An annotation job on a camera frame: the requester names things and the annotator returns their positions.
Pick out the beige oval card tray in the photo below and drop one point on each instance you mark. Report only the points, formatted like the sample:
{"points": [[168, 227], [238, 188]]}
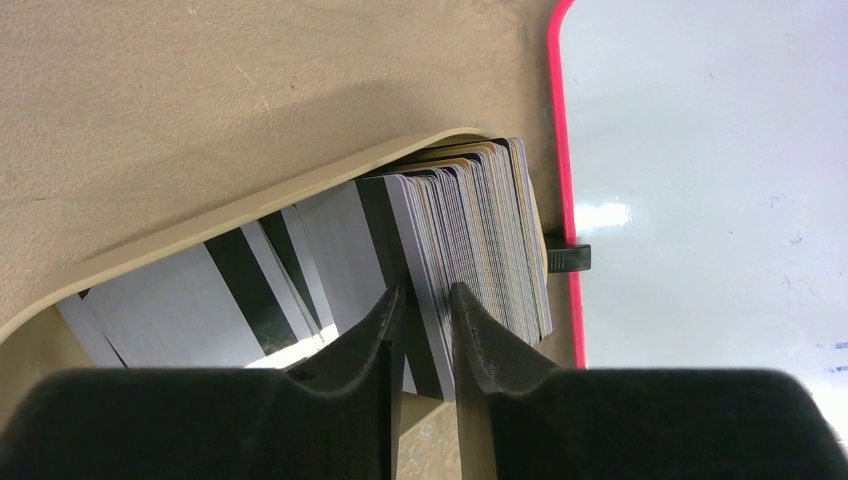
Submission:
{"points": [[190, 233]]}

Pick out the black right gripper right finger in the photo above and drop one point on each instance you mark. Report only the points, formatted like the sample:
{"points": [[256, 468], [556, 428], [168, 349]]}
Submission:
{"points": [[522, 416]]}

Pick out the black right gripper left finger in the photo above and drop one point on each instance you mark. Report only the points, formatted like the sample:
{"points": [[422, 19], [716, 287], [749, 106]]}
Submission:
{"points": [[335, 415]]}

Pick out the pink framed whiteboard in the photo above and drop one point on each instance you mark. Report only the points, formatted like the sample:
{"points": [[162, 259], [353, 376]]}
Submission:
{"points": [[708, 154]]}

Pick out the stack of white cards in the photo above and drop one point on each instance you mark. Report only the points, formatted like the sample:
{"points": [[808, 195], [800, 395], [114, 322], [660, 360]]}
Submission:
{"points": [[251, 297]]}

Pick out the black whiteboard clip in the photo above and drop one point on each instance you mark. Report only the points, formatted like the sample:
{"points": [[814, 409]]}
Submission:
{"points": [[563, 257]]}

